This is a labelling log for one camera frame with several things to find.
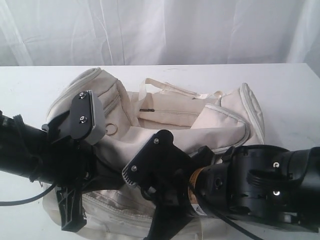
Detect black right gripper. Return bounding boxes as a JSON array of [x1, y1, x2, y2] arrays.
[[142, 172, 199, 240]]

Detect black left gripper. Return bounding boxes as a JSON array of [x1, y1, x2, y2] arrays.
[[28, 122, 125, 224]]

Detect cream fabric duffel bag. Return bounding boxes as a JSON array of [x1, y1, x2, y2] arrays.
[[46, 68, 265, 240]]

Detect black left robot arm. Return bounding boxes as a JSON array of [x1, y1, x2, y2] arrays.
[[0, 113, 124, 232]]

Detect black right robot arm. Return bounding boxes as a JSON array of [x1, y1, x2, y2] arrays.
[[139, 145, 320, 240]]

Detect white curtain backdrop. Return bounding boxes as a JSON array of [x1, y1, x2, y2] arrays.
[[0, 0, 320, 67]]

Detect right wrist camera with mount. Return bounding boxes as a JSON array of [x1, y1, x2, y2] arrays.
[[122, 129, 193, 200]]

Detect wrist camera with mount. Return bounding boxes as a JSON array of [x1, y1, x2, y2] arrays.
[[122, 129, 193, 200], [47, 90, 106, 146]]

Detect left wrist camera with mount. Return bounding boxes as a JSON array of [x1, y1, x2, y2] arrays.
[[47, 90, 106, 146]]

